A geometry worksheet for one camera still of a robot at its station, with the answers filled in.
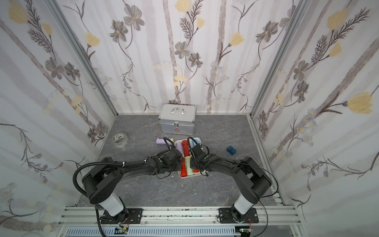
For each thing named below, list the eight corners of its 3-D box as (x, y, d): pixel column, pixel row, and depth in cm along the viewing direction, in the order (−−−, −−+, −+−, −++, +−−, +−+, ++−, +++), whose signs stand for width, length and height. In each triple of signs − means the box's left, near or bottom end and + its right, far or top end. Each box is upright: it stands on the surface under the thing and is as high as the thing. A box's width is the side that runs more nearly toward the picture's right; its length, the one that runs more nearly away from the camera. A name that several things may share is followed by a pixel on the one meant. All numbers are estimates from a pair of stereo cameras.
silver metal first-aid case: (162, 136, 109) (158, 121, 97) (166, 111, 126) (163, 96, 114) (196, 136, 109) (196, 121, 97) (195, 111, 126) (196, 96, 114)
